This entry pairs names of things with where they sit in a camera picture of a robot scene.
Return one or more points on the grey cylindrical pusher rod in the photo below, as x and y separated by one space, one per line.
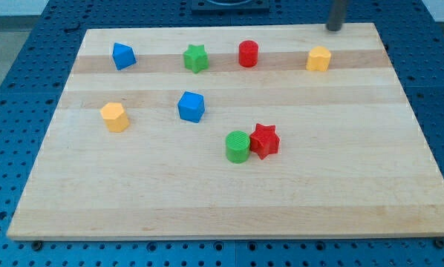
337 15

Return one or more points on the red star block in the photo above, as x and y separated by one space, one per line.
264 140

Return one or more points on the green star block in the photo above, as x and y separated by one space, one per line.
196 58

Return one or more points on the yellow heart block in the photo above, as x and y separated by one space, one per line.
318 59

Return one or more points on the red cylinder block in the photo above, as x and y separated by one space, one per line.
248 53

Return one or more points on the wooden board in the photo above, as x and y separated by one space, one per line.
352 160

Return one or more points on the green cylinder block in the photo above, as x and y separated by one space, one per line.
237 146

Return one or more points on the blue cube block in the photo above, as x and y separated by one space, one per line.
191 106

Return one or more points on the blue pentagon block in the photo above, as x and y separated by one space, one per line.
123 56

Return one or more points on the yellow hexagon block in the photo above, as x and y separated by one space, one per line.
115 117

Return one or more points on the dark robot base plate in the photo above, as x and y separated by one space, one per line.
205 6

